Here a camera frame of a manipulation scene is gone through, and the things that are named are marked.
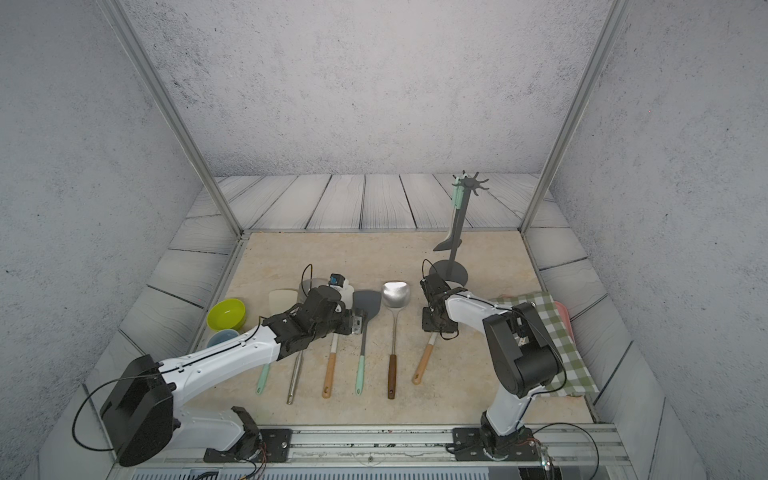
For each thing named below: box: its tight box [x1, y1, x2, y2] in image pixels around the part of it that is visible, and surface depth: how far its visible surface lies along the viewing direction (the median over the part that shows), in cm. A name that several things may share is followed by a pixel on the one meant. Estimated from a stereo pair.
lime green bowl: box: [206, 299, 247, 331], surface depth 98 cm
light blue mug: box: [206, 329, 240, 348], surface depth 86 cm
